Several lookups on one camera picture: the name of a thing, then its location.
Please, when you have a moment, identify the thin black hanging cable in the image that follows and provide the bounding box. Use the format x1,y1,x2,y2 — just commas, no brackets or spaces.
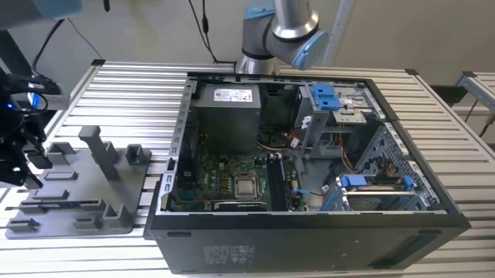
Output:
188,0,217,63

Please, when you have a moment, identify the yellow white power wire bundle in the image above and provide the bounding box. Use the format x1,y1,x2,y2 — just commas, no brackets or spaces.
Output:
256,130,300,152

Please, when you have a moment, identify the black PC case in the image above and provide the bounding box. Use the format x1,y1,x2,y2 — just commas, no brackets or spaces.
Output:
143,71,472,275

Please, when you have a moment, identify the black desk frame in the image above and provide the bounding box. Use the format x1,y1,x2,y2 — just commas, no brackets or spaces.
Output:
0,27,37,78

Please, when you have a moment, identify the grey plastic parts rack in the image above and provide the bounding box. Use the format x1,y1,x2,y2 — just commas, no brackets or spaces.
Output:
4,125,153,240

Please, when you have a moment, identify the silver CPU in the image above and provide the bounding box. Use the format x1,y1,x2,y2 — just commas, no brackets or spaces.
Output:
235,178,259,195

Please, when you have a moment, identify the black box behind table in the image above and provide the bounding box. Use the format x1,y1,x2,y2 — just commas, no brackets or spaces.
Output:
429,85,469,108

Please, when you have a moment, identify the hard disk in blue carrier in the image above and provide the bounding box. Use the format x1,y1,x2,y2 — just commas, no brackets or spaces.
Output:
336,174,419,211

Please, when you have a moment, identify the wire with blue connector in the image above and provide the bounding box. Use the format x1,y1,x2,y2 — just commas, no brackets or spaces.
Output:
292,187,329,197

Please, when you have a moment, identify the black graphics card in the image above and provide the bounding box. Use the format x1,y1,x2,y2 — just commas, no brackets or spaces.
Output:
211,200,271,213

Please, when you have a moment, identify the grey power supply unit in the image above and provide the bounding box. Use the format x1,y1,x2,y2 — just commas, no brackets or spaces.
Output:
191,83,263,154

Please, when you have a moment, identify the white metal post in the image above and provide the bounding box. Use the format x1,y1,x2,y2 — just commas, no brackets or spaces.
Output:
323,0,355,68

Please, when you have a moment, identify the green motherboard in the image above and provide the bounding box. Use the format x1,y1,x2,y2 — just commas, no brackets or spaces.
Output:
169,153,309,212

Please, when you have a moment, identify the blue plastic drive carrier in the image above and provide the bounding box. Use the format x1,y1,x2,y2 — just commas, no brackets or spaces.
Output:
311,83,339,111

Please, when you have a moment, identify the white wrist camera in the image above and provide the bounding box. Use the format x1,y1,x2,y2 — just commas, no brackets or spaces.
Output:
27,82,71,111

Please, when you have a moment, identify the metal slat side table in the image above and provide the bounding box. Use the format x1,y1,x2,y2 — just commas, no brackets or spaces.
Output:
449,71,495,116

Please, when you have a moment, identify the thick black camera cable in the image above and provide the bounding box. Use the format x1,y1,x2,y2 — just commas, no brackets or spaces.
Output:
31,17,67,78

